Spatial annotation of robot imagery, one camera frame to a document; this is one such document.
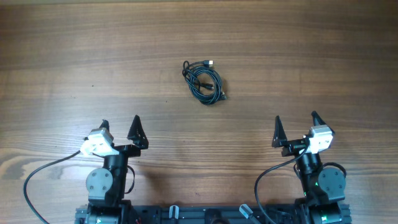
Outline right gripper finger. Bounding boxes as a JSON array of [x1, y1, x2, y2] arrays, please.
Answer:
[[311, 111, 335, 135], [272, 116, 288, 147]]

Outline thick black usb cable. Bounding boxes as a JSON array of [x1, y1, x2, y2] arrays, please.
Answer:
[[182, 60, 224, 106]]

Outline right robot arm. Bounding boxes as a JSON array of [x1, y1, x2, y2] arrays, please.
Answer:
[[272, 111, 346, 223]]

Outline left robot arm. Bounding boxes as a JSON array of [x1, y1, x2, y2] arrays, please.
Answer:
[[75, 115, 149, 224]]

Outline right camera black cable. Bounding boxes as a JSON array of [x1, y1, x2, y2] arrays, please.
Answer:
[[254, 146, 310, 224]]

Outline camera black cable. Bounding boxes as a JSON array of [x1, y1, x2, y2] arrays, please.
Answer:
[[254, 146, 310, 224], [23, 150, 82, 224]]

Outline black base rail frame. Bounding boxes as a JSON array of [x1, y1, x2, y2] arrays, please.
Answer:
[[75, 204, 353, 224]]

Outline left camera black cable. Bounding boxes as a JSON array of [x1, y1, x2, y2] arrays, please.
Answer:
[[23, 150, 82, 224]]

